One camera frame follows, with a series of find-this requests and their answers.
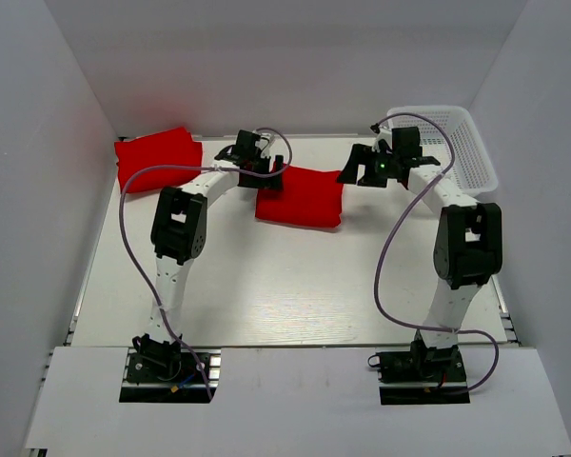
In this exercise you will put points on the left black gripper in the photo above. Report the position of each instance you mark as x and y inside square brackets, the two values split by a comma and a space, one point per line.
[260, 177]

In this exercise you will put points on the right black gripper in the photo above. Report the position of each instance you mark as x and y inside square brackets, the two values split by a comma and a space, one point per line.
[368, 169]

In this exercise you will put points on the red t-shirt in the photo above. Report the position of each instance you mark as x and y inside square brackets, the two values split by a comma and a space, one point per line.
[170, 147]
[310, 199]

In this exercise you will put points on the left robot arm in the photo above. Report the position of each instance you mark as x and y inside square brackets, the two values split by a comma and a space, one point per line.
[179, 233]

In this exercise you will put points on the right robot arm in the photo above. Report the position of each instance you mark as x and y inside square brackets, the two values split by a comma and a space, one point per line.
[468, 246]

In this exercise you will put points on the folded red t-shirt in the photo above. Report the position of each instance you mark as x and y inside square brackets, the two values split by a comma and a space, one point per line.
[170, 147]

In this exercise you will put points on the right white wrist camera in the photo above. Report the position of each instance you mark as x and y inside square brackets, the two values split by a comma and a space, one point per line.
[383, 139]

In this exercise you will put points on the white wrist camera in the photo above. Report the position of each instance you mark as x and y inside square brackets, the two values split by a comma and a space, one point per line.
[383, 139]
[264, 144]

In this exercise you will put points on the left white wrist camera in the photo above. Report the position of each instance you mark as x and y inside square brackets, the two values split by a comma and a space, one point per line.
[264, 144]

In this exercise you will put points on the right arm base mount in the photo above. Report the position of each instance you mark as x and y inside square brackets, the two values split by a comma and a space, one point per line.
[402, 384]

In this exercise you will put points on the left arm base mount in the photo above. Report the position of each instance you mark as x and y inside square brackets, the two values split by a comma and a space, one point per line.
[145, 382]

